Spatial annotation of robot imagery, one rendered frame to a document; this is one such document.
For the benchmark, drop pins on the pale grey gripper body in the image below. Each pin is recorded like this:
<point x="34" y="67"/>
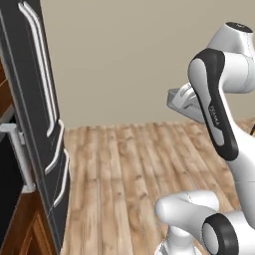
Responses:
<point x="177" y="99"/>

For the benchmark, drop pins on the black oven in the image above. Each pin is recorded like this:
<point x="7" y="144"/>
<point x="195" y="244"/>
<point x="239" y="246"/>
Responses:
<point x="8" y="186"/>

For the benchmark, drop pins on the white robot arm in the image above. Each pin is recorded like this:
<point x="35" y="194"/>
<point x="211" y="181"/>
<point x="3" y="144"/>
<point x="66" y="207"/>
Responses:
<point x="229" y="142"/>

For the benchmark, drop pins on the dark grey fridge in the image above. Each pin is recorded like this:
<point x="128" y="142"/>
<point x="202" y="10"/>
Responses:
<point x="30" y="109"/>

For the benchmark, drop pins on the brown wooden cabinet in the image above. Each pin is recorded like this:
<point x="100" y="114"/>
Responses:
<point x="30" y="225"/>

